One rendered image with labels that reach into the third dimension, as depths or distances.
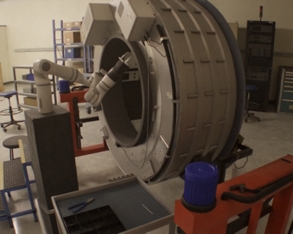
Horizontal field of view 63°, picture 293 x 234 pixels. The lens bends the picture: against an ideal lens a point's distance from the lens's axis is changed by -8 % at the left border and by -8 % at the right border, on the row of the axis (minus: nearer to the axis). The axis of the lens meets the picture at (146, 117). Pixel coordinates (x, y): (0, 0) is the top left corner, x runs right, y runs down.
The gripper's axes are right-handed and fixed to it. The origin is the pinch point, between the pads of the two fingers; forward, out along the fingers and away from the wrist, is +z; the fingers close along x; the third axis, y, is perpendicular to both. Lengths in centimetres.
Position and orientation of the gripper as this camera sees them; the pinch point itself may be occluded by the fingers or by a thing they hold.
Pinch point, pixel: (130, 53)
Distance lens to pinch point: 151.9
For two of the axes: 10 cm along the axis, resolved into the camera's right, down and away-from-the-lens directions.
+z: 6.9, -7.0, -1.8
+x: -4.6, -2.3, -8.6
